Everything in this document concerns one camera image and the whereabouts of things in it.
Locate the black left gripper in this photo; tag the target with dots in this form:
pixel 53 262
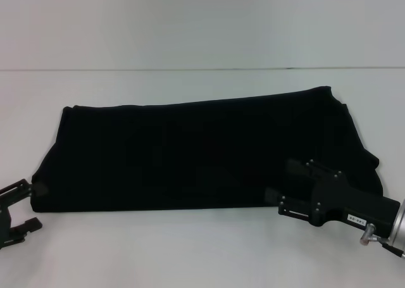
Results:
pixel 4 224

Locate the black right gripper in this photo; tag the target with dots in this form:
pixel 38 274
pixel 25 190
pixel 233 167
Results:
pixel 348 205

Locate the black shirt with FREE print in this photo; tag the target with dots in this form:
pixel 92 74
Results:
pixel 205 148

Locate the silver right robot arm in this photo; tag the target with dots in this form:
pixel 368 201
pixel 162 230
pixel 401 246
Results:
pixel 397 223

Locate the silver right wrist connector plug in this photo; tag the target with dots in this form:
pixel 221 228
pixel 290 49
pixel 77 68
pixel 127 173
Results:
pixel 368 235

